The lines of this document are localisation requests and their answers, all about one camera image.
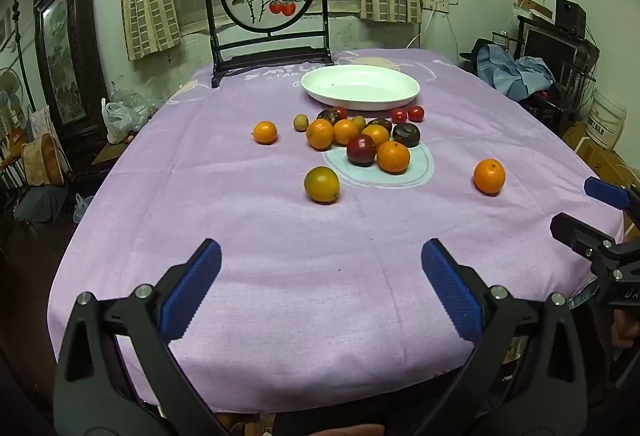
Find blue clothing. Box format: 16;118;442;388
477;44;556;101

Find small orange mandarin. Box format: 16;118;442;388
252;121;279;145

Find white bucket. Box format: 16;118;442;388
589;90;627;150

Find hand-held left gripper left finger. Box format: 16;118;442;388
52;238;233;436

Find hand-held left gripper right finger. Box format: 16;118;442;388
421;238;588;436

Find dark red plum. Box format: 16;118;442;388
346;134;377;167

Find brown patterned cushion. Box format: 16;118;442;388
21;134;68;187

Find greenish orange mandarin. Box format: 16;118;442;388
304;166;341;204

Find standing fan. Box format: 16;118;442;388
0;66;26;127

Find purple tablecloth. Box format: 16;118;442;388
47;48;626;414

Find white plastic bag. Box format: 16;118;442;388
101;98;141;145

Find small clear plastic bag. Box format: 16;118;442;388
74;195;95;223

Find black speaker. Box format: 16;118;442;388
555;0;587;39

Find white oval plate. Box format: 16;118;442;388
300;64;421;111

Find black hat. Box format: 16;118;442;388
459;39;501;64

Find person's right hand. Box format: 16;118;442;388
612;311;640;350

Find dark cloth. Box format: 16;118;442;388
14;186;68;224

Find cardboard box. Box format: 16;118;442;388
575;136;640;187

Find black monitor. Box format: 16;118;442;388
522;26;578;66

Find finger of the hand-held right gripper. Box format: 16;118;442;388
550;213;616;261
583;176;640;217

